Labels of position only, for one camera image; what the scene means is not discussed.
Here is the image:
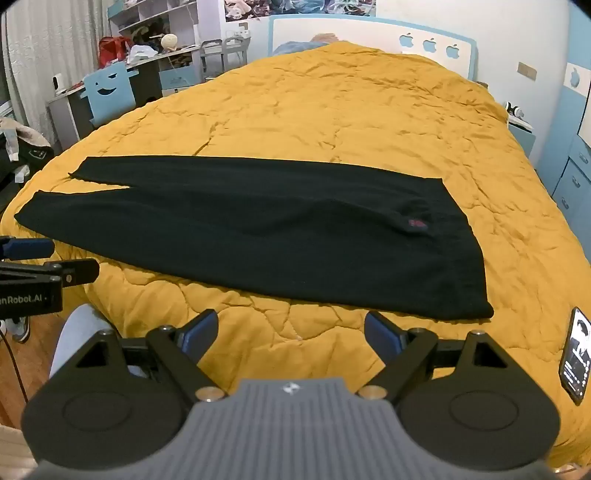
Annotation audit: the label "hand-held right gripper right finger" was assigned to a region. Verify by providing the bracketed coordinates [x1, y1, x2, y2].
[357, 310, 516, 404]

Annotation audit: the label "black pants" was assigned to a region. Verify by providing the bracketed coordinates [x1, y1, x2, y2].
[14, 156, 495, 322]

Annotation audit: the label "blue drawer cabinet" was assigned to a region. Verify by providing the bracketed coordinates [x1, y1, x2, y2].
[538, 9, 591, 227]

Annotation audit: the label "blue chair with face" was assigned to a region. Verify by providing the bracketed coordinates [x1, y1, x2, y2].
[82, 62, 137, 128]

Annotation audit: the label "white wall shelf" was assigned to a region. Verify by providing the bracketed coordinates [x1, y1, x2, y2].
[107, 0, 199, 35]

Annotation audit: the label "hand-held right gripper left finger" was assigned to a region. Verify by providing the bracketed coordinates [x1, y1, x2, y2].
[69, 308, 228, 403]

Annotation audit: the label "blue nightstand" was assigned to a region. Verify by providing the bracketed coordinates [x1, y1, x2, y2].
[503, 100, 537, 160]

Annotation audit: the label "white curtain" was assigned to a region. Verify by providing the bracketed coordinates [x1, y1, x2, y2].
[2, 0, 112, 121]

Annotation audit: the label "grey desk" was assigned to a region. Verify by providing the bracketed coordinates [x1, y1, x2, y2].
[46, 44, 204, 151]

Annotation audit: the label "black cable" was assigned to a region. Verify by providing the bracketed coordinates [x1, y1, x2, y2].
[0, 323, 28, 402]

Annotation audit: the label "white and blue headboard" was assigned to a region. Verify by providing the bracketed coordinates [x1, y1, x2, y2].
[269, 14, 477, 84]

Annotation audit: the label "dark jacket with fur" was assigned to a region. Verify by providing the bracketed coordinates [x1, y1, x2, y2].
[0, 115, 58, 204]

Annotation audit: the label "person's leg in jeans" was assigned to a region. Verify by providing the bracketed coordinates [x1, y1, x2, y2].
[48, 304, 153, 379]

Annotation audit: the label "white wooden chair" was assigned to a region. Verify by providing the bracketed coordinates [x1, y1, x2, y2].
[199, 36, 252, 77]

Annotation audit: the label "blue pillow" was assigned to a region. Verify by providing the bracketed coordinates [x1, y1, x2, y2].
[273, 33, 342, 55]

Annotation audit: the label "red bag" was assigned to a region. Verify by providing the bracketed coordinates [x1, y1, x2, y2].
[98, 36, 132, 66]

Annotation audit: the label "yellow quilted blanket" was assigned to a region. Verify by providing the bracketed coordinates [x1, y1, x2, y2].
[0, 41, 591, 472]

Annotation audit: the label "black smartphone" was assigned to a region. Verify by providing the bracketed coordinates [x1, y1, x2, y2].
[558, 306, 591, 407]

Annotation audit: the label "grey shoe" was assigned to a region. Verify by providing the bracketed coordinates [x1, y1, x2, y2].
[7, 318, 32, 343]

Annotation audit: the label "wall poster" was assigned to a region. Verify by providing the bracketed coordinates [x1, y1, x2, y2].
[223, 0, 378, 23]

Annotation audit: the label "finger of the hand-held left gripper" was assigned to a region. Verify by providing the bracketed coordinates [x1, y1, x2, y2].
[0, 257, 100, 288]
[0, 236, 55, 261]

